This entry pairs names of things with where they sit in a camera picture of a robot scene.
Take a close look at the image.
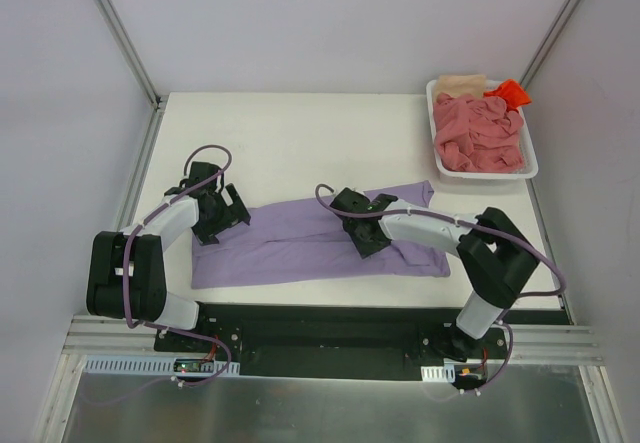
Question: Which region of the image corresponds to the purple t shirt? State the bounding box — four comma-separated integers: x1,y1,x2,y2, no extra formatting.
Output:
191,198,450,289

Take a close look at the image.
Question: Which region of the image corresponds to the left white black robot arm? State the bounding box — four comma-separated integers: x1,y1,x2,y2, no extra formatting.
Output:
86,162,251,352

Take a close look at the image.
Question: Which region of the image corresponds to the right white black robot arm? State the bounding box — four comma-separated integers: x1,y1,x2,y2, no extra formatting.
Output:
327,188,539,362

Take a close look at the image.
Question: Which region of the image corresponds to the pink t shirt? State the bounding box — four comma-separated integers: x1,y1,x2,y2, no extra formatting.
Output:
433,93,525,174

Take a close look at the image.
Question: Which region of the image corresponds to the beige t shirt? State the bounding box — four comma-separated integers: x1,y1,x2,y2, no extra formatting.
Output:
432,74,487,98

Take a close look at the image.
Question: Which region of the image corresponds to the white plastic basket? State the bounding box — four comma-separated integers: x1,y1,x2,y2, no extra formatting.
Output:
425,79,539,184

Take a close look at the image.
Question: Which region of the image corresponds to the orange t shirt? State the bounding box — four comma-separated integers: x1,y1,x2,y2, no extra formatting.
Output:
483,79,532,111

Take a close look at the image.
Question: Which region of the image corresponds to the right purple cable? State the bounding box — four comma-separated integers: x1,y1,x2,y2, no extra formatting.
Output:
314,182,569,403

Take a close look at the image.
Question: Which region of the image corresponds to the purple cable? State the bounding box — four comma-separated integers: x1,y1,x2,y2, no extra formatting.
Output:
79,143,235,407
314,182,569,403

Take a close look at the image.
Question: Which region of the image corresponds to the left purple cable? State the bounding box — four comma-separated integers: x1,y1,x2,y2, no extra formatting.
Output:
79,143,235,407

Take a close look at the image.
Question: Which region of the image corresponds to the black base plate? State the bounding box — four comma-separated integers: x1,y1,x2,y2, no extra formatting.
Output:
94,298,516,378

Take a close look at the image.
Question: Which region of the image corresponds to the front aluminium frame rail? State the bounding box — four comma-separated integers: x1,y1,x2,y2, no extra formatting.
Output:
63,315,605,366

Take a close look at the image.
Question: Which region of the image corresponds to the right white cable duct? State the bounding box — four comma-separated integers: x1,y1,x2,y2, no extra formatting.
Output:
420,360,487,383

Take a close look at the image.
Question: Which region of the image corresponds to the left aluminium frame post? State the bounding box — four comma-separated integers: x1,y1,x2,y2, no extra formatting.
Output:
74,0,169,109

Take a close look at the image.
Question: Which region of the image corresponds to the aluminium frame post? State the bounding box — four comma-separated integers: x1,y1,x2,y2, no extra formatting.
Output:
74,0,169,109
519,0,584,90

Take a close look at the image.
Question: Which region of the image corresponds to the right aluminium frame post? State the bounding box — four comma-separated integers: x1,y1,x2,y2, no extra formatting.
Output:
519,0,584,90

